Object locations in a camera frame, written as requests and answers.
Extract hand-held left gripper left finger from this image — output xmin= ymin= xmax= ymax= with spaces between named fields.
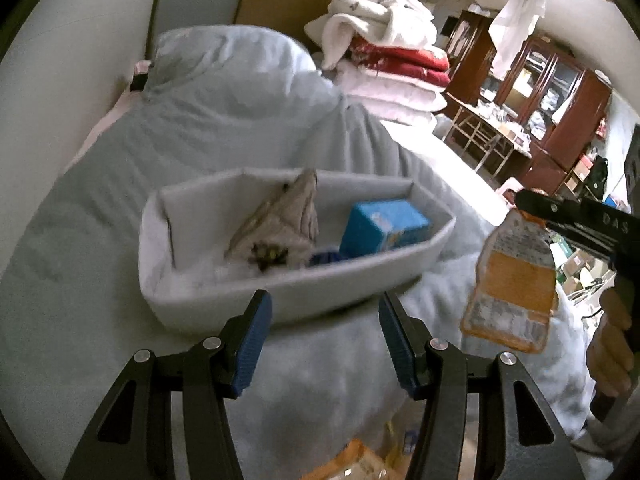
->
xmin=62 ymin=289 xmax=273 ymax=480

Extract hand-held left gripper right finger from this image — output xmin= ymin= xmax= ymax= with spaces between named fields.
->
xmin=378 ymin=292 xmax=586 ymax=480

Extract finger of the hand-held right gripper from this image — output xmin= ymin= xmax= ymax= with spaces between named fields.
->
xmin=515 ymin=189 xmax=567 ymax=229

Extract white storage bin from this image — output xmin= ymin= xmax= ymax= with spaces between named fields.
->
xmin=139 ymin=169 xmax=457 ymax=337

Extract orange snack packet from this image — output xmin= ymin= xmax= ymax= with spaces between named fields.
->
xmin=459 ymin=209 xmax=560 ymax=355

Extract blue carton box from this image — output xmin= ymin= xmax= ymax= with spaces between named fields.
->
xmin=340 ymin=200 xmax=432 ymax=259

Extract person's right forearm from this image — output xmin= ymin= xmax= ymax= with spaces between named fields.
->
xmin=570 ymin=407 xmax=640 ymax=480

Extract person's right hand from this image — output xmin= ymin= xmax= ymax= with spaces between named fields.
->
xmin=587 ymin=287 xmax=640 ymax=402

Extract pink stool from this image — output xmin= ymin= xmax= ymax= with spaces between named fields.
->
xmin=495 ymin=177 xmax=527 ymax=209

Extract black bag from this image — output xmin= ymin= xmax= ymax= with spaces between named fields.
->
xmin=587 ymin=156 xmax=609 ymax=197

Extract clear plastic packet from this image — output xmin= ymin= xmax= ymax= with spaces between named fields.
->
xmin=382 ymin=420 xmax=426 ymax=472

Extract brown wooden cabinet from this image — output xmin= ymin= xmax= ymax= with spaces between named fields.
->
xmin=445 ymin=10 xmax=614 ymax=197

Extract white mattress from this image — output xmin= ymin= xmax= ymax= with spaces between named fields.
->
xmin=379 ymin=114 xmax=507 ymax=223

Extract orange food packet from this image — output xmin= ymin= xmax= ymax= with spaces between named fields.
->
xmin=311 ymin=437 xmax=401 ymax=480

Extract small blue object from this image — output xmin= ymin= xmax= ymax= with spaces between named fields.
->
xmin=309 ymin=250 xmax=347 ymax=267

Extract white stacked pillows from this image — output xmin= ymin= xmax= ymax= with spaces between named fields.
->
xmin=331 ymin=61 xmax=449 ymax=127

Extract white hanging cloth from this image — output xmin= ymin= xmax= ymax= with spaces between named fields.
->
xmin=487 ymin=0 xmax=557 ymax=80

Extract red folded blanket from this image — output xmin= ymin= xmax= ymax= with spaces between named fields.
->
xmin=347 ymin=42 xmax=452 ymax=87

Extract light blue duvet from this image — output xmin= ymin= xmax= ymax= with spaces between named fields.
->
xmin=0 ymin=25 xmax=592 ymax=480

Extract white folded blanket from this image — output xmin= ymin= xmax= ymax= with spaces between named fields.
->
xmin=304 ymin=0 xmax=442 ymax=70

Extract metal frame folding table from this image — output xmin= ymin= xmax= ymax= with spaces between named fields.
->
xmin=442 ymin=102 xmax=534 ymax=177

